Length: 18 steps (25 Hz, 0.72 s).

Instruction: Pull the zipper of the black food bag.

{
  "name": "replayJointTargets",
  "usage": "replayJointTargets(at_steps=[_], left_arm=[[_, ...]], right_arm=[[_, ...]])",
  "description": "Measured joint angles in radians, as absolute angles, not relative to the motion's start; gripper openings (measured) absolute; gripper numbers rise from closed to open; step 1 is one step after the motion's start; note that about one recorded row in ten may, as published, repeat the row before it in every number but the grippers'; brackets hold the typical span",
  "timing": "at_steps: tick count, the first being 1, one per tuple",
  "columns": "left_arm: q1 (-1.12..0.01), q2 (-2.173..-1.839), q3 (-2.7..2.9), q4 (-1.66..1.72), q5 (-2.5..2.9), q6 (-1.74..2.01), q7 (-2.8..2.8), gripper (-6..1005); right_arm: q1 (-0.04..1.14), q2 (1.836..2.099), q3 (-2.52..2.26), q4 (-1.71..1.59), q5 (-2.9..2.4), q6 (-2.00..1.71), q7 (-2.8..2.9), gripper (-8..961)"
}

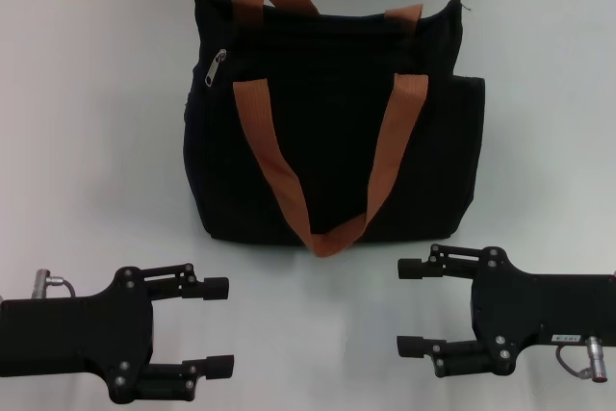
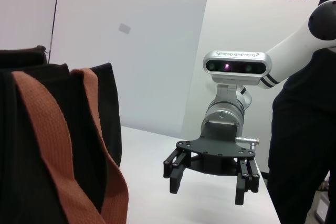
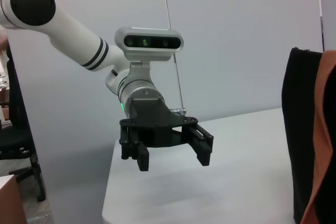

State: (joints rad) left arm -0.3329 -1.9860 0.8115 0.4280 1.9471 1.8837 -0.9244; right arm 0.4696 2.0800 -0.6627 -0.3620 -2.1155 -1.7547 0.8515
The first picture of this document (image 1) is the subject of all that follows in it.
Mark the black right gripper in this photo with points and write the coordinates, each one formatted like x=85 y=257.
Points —
x=544 y=305

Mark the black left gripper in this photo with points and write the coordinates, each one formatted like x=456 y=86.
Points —
x=77 y=334

